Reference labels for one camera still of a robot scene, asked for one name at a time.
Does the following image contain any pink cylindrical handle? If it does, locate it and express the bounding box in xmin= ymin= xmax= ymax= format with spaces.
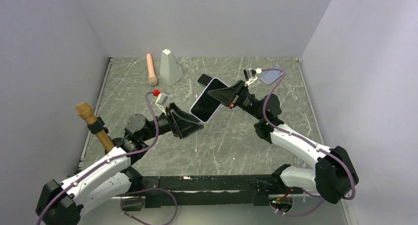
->
xmin=146 ymin=53 xmax=158 ymax=86

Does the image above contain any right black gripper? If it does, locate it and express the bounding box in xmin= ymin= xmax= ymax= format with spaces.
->
xmin=208 ymin=80 xmax=264 ymax=121

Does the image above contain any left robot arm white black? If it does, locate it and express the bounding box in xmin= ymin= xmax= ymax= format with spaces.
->
xmin=35 ymin=102 xmax=203 ymax=225

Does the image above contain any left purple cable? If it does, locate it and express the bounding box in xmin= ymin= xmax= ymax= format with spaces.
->
xmin=35 ymin=91 xmax=161 ymax=225

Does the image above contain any wooden handle tool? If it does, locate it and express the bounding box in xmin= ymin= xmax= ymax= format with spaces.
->
xmin=75 ymin=102 xmax=114 ymax=152

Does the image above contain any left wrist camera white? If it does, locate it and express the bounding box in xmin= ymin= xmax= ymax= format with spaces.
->
xmin=153 ymin=89 xmax=169 ymax=112

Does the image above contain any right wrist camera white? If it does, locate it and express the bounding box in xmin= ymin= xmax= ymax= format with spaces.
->
xmin=244 ymin=68 xmax=262 ymax=86

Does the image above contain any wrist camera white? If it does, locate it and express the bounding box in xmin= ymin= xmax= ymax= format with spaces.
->
xmin=153 ymin=89 xmax=169 ymax=112
xmin=244 ymin=68 xmax=262 ymax=86

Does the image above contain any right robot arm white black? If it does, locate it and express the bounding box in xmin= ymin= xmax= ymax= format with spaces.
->
xmin=208 ymin=80 xmax=359 ymax=204

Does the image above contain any grey trapezoid block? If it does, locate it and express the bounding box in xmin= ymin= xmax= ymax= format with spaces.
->
xmin=160 ymin=49 xmax=184 ymax=86

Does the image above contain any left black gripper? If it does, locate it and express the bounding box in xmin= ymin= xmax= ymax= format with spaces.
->
xmin=141 ymin=102 xmax=204 ymax=142

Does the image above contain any aluminium frame rail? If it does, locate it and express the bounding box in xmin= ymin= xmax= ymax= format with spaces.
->
xmin=61 ymin=174 xmax=349 ymax=200

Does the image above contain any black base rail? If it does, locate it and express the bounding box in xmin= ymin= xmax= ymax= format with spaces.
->
xmin=122 ymin=174 xmax=302 ymax=208

